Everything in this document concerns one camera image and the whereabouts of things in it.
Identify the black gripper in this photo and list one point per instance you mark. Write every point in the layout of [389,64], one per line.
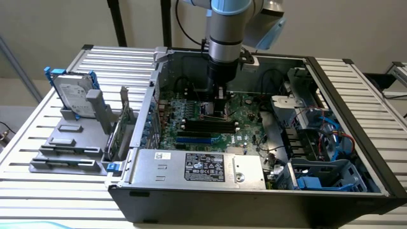
[221,71]

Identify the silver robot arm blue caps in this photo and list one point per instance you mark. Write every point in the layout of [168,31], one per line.
[224,31]

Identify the thin metal locking lever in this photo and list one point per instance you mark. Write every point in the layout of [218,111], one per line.
[196,100]
[212,117]

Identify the CPU socket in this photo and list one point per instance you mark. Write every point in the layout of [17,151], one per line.
[206,108]

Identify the black RAM slot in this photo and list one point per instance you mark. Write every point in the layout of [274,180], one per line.
[202,124]
[202,121]
[202,130]
[202,127]

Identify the black expansion slot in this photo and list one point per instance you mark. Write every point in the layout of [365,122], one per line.
[193,134]

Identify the blue expansion slot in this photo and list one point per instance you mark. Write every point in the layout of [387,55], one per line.
[193,140]

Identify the grey case latch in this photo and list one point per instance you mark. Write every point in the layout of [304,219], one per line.
[161,53]

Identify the green motherboard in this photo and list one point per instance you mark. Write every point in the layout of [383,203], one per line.
[248,124]

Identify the grey metal disk cage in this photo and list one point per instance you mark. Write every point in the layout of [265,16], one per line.
[285,105]

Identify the black stand pole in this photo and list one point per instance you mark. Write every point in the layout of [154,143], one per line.
[166,23]
[116,23]

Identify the small silver heat sink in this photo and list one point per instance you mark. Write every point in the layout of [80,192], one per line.
[236,151]

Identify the green graphics card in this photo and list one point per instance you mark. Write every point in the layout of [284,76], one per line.
[118,133]

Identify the silver power supply unit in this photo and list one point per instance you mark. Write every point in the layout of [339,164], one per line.
[170,171]

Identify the silver hard disk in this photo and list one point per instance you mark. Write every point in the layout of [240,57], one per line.
[74,95]

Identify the black box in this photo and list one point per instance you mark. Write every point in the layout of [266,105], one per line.
[379,81]

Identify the blue disk carrier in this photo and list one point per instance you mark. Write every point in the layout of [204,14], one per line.
[58,71]

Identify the blue case latch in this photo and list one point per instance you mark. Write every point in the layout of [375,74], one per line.
[113,166]

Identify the grey plastic disk bay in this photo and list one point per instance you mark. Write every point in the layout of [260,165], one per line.
[329,169]

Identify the blue disk tray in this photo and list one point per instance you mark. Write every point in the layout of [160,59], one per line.
[306,183]

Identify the small metal slat table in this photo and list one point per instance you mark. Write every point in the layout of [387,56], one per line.
[396,71]

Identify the grey parts rack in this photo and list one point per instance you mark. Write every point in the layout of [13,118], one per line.
[66,140]

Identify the black open PC case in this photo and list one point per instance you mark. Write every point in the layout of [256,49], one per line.
[221,207]

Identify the light blue plastic lid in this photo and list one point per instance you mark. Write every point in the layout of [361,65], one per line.
[30,225]

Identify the grey metal frame leg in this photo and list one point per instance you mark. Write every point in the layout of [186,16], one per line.
[18,69]

